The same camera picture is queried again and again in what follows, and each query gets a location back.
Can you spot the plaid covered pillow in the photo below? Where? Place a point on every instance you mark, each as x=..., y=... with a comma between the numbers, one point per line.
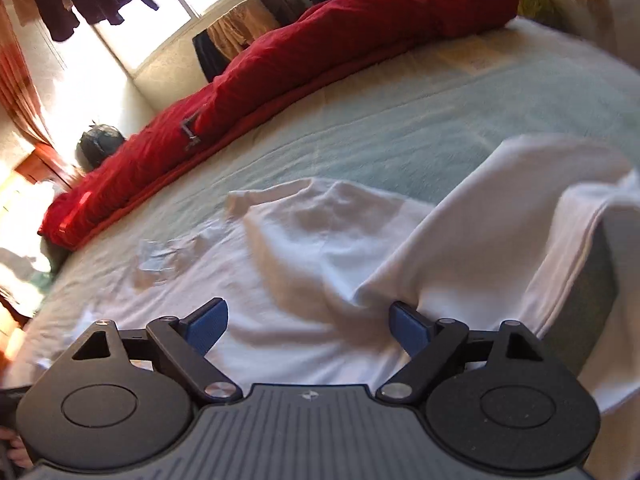
x=25, y=280

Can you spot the yellow green bag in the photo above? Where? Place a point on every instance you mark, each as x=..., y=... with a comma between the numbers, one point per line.
x=535, y=0

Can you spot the black draped garment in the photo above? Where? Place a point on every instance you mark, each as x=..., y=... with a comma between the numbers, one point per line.
x=210, y=57

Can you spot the orange window curtain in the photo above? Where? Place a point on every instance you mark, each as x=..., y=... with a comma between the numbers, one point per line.
x=22, y=90

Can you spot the red quilt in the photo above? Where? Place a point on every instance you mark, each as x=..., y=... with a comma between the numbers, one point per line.
x=300, y=75

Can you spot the person's left hand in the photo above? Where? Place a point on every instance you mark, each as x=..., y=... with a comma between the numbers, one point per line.
x=19, y=452

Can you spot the hanging dark clothes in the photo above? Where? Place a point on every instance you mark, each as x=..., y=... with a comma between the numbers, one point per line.
x=60, y=5

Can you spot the white printed t-shirt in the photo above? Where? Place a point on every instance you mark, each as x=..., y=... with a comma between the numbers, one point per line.
x=325, y=240

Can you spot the wooden headboard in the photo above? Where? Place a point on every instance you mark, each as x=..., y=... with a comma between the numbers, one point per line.
x=42, y=167

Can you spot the yellow draped clothes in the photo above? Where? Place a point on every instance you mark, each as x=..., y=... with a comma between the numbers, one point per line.
x=245, y=25

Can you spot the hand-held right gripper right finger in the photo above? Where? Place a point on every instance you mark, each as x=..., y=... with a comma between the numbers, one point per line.
x=407, y=327

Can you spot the dark backpack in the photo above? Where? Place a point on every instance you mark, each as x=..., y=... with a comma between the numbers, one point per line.
x=100, y=145

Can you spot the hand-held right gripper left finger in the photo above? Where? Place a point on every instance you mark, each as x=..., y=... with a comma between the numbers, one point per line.
x=207, y=325

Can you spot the metal bracket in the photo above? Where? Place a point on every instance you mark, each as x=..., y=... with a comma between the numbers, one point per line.
x=191, y=130

